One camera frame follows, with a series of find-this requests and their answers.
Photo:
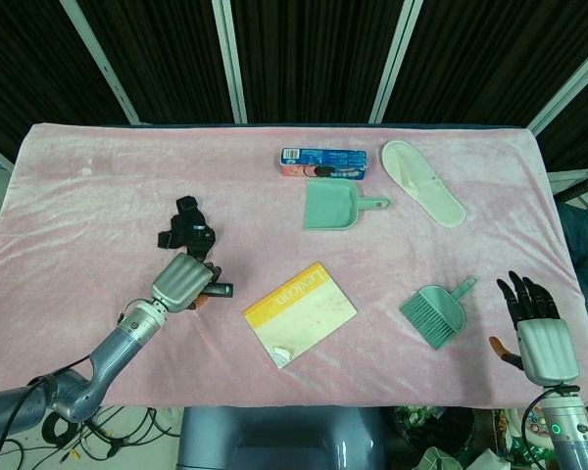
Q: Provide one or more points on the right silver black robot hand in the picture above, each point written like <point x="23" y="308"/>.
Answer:
<point x="546" y="347"/>

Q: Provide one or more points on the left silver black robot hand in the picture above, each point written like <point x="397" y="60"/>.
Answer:
<point x="181" y="284"/>

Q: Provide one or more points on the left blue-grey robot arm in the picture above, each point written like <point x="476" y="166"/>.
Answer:
<point x="122" y="343"/>

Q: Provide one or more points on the teal hand brush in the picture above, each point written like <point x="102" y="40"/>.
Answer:
<point x="433" y="313"/>

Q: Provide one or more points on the yellow white booklet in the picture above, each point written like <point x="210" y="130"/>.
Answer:
<point x="299" y="318"/>

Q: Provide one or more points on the pink plush table cloth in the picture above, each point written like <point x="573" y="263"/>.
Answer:
<point x="103" y="196"/>

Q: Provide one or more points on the dark green rubbish bag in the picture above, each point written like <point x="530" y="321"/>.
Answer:
<point x="431" y="426"/>

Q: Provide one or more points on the white crumpled paper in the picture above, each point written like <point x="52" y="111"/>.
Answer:
<point x="441" y="460"/>

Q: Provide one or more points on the teal plastic dustpan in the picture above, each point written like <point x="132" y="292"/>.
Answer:
<point x="328" y="205"/>

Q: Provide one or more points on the blue-grey robot torso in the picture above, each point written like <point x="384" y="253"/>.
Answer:
<point x="279" y="440"/>

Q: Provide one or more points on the blue cookie box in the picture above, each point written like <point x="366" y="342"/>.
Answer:
<point x="323" y="161"/>

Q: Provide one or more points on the white slipper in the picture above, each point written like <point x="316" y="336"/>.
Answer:
<point x="421" y="181"/>

